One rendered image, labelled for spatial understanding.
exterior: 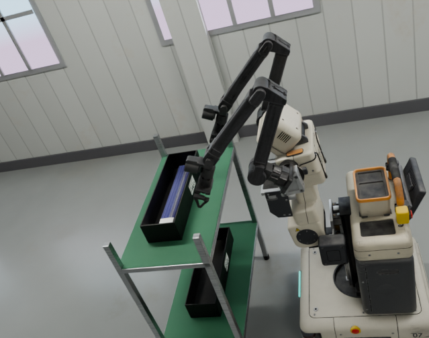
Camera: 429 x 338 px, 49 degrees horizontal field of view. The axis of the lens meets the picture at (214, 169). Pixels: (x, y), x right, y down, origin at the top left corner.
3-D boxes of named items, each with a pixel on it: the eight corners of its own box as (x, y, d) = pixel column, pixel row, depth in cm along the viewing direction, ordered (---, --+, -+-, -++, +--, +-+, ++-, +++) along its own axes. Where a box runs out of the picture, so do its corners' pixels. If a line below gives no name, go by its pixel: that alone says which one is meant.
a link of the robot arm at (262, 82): (291, 94, 166) (292, 81, 174) (254, 86, 167) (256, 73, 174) (264, 188, 194) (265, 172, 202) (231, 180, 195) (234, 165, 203)
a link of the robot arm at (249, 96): (269, 95, 167) (271, 81, 176) (256, 87, 166) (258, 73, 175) (211, 172, 193) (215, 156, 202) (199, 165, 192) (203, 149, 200)
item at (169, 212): (172, 234, 221) (170, 229, 220) (158, 235, 224) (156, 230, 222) (193, 168, 261) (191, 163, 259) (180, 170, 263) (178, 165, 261)
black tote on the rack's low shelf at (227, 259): (221, 316, 252) (215, 303, 246) (191, 318, 257) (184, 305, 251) (233, 239, 296) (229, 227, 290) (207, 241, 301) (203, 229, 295)
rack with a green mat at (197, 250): (180, 381, 267) (101, 247, 206) (206, 260, 338) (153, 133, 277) (259, 381, 254) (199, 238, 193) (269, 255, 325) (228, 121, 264)
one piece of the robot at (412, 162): (395, 186, 238) (414, 151, 224) (407, 237, 210) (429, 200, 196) (373, 182, 238) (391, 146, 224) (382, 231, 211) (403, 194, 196)
